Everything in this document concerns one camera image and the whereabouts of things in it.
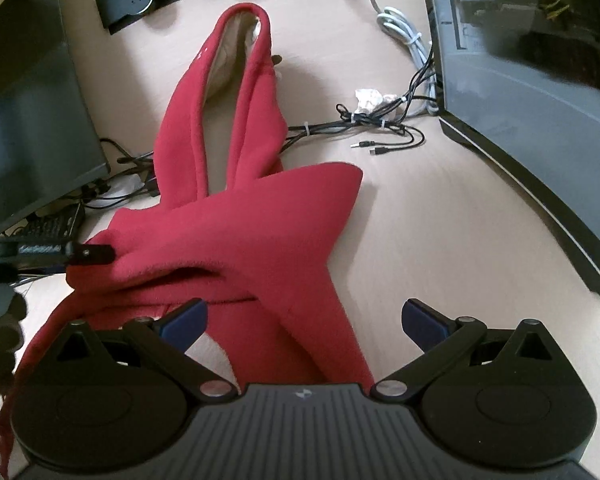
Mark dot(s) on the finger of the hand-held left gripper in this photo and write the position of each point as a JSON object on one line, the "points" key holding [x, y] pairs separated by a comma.
{"points": [[92, 254]]}

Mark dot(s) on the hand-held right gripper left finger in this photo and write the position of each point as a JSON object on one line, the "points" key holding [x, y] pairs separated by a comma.
{"points": [[185, 324]]}

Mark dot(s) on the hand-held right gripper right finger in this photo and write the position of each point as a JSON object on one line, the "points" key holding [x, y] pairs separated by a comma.
{"points": [[424, 325]]}

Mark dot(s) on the red fleece garment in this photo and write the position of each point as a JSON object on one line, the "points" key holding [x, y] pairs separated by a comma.
{"points": [[240, 210]]}

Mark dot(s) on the black adapter box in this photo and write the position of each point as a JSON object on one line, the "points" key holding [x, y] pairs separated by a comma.
{"points": [[52, 225]]}

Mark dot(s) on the black computer monitor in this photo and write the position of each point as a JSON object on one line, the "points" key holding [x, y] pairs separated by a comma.
{"points": [[25, 100]]}

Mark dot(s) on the crumpled white paper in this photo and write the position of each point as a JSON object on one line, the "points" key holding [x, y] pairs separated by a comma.
{"points": [[370, 99]]}

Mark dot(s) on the black computer case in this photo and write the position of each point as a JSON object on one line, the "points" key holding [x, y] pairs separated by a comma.
{"points": [[525, 85]]}

